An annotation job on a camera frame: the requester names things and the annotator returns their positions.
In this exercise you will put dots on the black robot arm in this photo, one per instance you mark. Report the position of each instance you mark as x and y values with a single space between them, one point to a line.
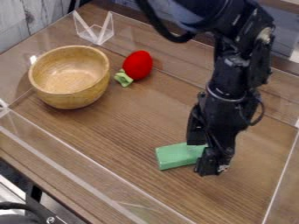
239 70

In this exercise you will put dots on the black metal clamp bracket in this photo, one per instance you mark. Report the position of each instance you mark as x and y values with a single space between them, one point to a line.
33 195

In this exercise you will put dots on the red toy strawberry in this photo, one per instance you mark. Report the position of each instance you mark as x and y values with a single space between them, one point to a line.
136 67

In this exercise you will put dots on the clear acrylic corner bracket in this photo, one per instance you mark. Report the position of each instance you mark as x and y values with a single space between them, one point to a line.
96 34

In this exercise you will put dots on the brown wooden bowl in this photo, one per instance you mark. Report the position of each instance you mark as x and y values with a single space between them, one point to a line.
69 76

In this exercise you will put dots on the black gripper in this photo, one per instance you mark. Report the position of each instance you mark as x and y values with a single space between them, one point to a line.
217 118

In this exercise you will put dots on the clear acrylic front wall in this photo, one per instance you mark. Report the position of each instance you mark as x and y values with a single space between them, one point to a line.
88 188

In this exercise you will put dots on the green rectangular block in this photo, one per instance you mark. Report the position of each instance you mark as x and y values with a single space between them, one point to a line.
177 155

